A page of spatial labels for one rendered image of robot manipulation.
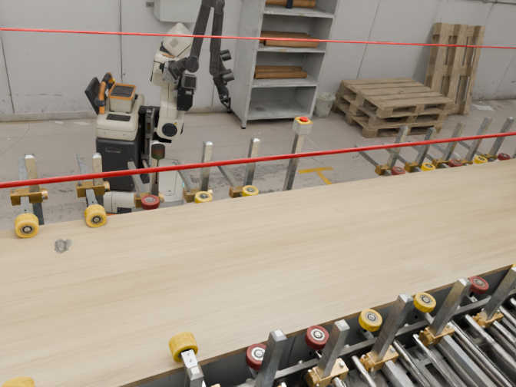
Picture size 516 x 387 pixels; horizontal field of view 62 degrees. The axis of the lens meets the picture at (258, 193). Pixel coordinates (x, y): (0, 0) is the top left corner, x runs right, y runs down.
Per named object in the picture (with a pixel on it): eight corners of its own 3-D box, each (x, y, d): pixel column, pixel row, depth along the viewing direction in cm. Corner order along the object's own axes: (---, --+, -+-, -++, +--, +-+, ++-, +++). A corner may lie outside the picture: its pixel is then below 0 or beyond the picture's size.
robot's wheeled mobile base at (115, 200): (84, 222, 306) (82, 193, 292) (103, 174, 358) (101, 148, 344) (180, 228, 317) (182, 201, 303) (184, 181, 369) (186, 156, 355)
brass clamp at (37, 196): (11, 198, 180) (9, 188, 177) (47, 193, 186) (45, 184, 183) (11, 206, 176) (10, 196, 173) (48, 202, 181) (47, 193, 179)
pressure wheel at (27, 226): (21, 210, 164) (41, 216, 169) (11, 226, 166) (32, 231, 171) (21, 219, 159) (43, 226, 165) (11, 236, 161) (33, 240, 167)
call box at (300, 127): (291, 130, 225) (294, 117, 221) (302, 130, 228) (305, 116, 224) (298, 137, 220) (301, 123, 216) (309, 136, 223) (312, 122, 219)
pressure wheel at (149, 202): (139, 214, 204) (139, 194, 197) (156, 212, 207) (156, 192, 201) (143, 225, 198) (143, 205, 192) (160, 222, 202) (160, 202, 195)
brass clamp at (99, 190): (76, 190, 191) (74, 181, 188) (107, 187, 197) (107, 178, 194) (77, 199, 186) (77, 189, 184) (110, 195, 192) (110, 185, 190)
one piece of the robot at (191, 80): (170, 110, 283) (171, 77, 271) (173, 94, 305) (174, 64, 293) (194, 112, 285) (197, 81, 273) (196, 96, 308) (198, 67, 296)
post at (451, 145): (430, 182, 306) (458, 120, 279) (434, 181, 307) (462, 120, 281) (434, 185, 303) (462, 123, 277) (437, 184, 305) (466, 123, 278)
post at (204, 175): (195, 219, 229) (203, 140, 203) (201, 218, 231) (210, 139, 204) (197, 223, 227) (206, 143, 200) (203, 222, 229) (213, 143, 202)
